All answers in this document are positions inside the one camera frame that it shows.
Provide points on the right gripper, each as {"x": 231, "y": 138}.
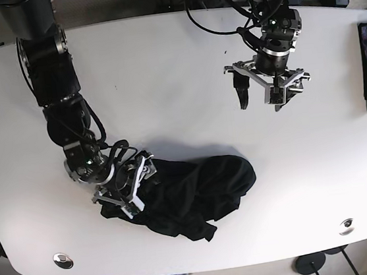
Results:
{"x": 121, "y": 190}

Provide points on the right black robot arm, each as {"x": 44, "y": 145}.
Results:
{"x": 47, "y": 68}

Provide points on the right silver table grommet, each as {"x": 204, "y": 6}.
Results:
{"x": 346, "y": 227}

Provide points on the black round stand base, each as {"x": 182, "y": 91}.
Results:
{"x": 310, "y": 263}

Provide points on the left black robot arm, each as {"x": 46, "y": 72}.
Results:
{"x": 271, "y": 31}

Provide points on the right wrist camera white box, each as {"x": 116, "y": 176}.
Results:
{"x": 133, "y": 208}

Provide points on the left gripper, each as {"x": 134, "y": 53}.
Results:
{"x": 266, "y": 71}

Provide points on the silver table grommet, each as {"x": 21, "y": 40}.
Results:
{"x": 346, "y": 227}
{"x": 63, "y": 261}

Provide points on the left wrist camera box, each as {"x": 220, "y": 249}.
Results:
{"x": 273, "y": 95}

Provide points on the left silver table grommet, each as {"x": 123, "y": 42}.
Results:
{"x": 63, "y": 261}

